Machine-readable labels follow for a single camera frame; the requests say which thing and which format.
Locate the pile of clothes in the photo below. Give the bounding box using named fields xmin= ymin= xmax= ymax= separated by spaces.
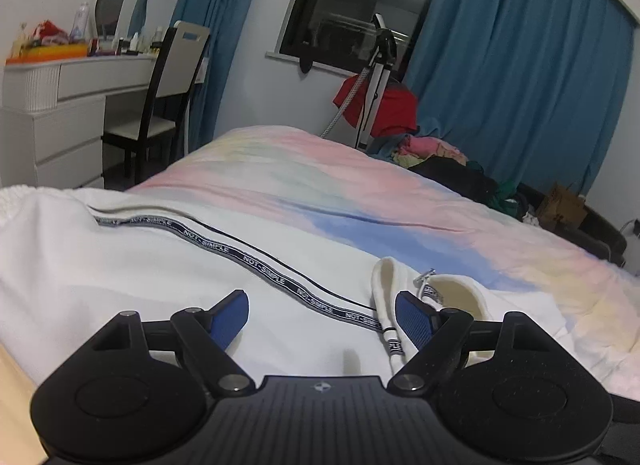
xmin=367 ymin=135 xmax=528 ymax=220

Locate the pastel tie-dye bed cover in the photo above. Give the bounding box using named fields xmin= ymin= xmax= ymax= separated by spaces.
xmin=136 ymin=126 xmax=639 ymax=399

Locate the brown paper bag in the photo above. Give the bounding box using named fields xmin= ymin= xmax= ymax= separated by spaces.
xmin=536 ymin=182 xmax=587 ymax=230

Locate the black sofa bench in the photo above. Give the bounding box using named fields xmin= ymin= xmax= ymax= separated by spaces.
xmin=518 ymin=184 xmax=627 ymax=268

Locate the black and white chair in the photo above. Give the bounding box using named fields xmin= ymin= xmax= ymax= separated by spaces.
xmin=102 ymin=21 xmax=210 ymax=185

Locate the red garment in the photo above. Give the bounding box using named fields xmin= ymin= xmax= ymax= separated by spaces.
xmin=343 ymin=78 xmax=418 ymax=138

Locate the tripod stand with phone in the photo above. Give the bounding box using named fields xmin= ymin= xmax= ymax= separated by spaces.
xmin=320 ymin=12 xmax=397 ymax=151

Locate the white dressing table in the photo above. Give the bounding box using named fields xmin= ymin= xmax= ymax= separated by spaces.
xmin=1 ymin=55 xmax=155 ymax=189

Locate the blue curtain right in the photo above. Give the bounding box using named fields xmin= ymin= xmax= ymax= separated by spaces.
xmin=405 ymin=0 xmax=637 ymax=193

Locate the blue curtain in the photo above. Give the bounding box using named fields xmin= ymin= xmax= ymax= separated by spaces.
xmin=405 ymin=0 xmax=637 ymax=193
xmin=171 ymin=0 xmax=252 ymax=150

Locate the white spray bottle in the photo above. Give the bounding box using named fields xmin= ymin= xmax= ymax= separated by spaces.
xmin=70 ymin=3 xmax=90 ymax=43

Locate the dark window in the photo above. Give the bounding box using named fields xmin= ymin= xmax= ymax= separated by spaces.
xmin=278 ymin=0 xmax=432 ymax=78

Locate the orange tray with cosmetics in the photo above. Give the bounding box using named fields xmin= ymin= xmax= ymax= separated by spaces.
xmin=6 ymin=20 xmax=89 ymax=66

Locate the wavy vanity mirror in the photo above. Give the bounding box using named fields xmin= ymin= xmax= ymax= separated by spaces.
xmin=93 ymin=0 xmax=149 ymax=42

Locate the blue curtain left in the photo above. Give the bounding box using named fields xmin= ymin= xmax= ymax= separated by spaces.
xmin=171 ymin=0 xmax=252 ymax=150

